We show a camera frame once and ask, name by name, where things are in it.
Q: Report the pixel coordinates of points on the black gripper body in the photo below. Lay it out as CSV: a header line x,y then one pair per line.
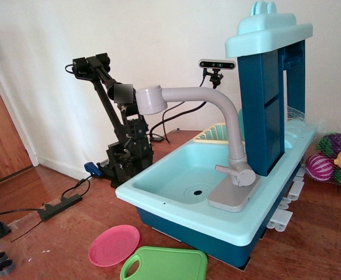
x,y
136,128

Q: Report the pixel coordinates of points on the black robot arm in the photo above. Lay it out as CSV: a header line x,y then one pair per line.
x,y
120,166

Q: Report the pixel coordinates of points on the teal toy sink unit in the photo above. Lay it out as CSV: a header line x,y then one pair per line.
x,y
171,195

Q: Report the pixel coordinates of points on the yellow dish rack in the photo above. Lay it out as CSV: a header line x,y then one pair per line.
x,y
215,134

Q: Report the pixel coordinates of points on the pink plastic plate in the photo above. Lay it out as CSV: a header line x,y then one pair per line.
x,y
114,245

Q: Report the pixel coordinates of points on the grey toy faucet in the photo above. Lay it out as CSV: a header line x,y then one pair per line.
x,y
241,182

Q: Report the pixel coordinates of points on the black power strip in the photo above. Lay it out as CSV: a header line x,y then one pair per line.
x,y
53,210

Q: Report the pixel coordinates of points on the green plastic cutting board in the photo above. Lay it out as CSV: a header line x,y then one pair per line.
x,y
165,263

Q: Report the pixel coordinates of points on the white plastic clips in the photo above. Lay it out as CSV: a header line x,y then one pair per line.
x,y
282,215

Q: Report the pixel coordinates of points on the purple striped toy vegetable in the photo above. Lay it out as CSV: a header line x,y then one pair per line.
x,y
319,167

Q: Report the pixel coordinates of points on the netted toy vegetables bag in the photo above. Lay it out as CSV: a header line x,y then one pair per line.
x,y
330,145

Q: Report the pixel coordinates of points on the grey depth camera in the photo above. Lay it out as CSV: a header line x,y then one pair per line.
x,y
216,64

